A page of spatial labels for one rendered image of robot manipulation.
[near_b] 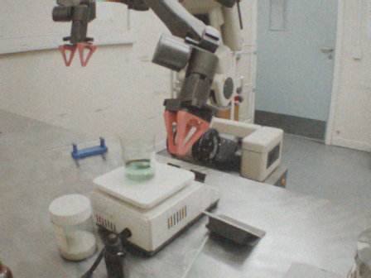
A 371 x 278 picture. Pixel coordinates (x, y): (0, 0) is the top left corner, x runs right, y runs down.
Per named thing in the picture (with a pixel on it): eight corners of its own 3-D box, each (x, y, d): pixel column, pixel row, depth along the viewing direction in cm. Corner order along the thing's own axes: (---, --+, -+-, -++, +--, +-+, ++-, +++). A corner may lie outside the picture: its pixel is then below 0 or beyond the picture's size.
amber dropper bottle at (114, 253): (128, 284, 36) (122, 242, 33) (105, 283, 36) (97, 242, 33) (131, 268, 38) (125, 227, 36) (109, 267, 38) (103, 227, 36)
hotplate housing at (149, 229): (167, 183, 63) (166, 148, 60) (222, 201, 56) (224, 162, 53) (83, 232, 46) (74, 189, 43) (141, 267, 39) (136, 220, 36)
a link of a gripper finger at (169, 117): (172, 151, 52) (188, 100, 53) (151, 146, 57) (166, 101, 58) (200, 160, 56) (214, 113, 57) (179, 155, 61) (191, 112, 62)
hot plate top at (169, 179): (142, 161, 54) (142, 156, 54) (197, 178, 48) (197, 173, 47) (90, 185, 45) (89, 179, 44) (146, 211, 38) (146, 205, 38)
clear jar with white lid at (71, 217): (89, 232, 46) (81, 189, 43) (104, 253, 41) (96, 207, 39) (55, 245, 42) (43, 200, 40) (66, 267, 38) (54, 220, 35)
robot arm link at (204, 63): (224, 53, 57) (214, 60, 62) (192, 39, 55) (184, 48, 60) (215, 85, 56) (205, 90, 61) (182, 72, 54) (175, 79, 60)
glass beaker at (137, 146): (157, 171, 49) (155, 123, 46) (158, 186, 44) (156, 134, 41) (121, 173, 48) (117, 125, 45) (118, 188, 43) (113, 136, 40)
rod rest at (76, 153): (103, 147, 84) (103, 135, 83) (108, 150, 81) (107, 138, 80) (70, 155, 78) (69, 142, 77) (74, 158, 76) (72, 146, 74)
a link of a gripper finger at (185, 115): (172, 151, 52) (187, 100, 53) (151, 146, 57) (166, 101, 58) (200, 160, 56) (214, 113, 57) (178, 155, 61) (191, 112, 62)
